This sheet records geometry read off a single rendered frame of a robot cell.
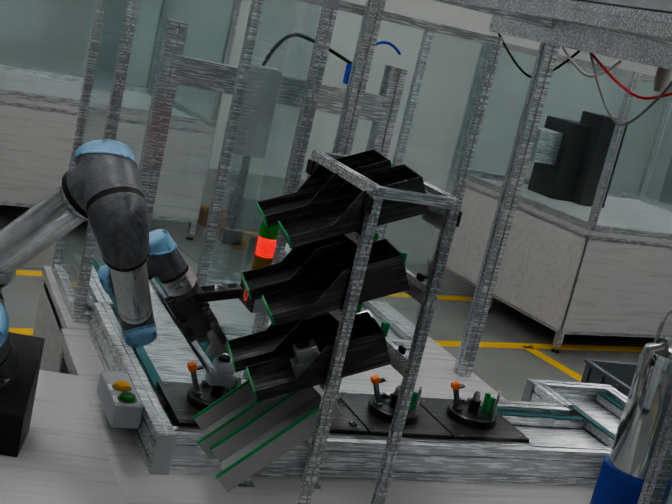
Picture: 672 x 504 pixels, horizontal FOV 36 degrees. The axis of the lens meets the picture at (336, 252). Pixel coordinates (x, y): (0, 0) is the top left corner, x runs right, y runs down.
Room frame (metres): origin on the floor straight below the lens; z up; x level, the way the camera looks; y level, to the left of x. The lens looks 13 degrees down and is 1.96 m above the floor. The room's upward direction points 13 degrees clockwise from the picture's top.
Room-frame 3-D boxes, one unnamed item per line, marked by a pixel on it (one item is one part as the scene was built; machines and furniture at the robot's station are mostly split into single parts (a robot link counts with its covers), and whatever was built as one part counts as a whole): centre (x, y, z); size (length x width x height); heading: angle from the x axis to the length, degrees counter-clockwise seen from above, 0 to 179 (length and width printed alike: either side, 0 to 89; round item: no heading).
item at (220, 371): (2.42, 0.20, 1.06); 0.08 x 0.04 x 0.07; 115
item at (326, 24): (2.65, 0.15, 1.46); 0.03 x 0.03 x 1.00; 25
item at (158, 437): (2.60, 0.46, 0.91); 0.89 x 0.06 x 0.11; 25
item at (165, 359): (2.70, 0.31, 0.91); 0.84 x 0.28 x 0.10; 25
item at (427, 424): (2.63, -0.25, 1.01); 0.24 x 0.24 x 0.13; 25
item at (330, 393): (2.14, -0.06, 1.26); 0.36 x 0.21 x 0.80; 25
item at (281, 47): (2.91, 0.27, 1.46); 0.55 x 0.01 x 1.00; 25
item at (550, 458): (2.62, -0.23, 0.91); 1.24 x 0.33 x 0.10; 115
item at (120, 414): (2.40, 0.44, 0.93); 0.21 x 0.07 x 0.06; 25
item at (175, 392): (2.41, 0.21, 0.96); 0.24 x 0.24 x 0.02; 25
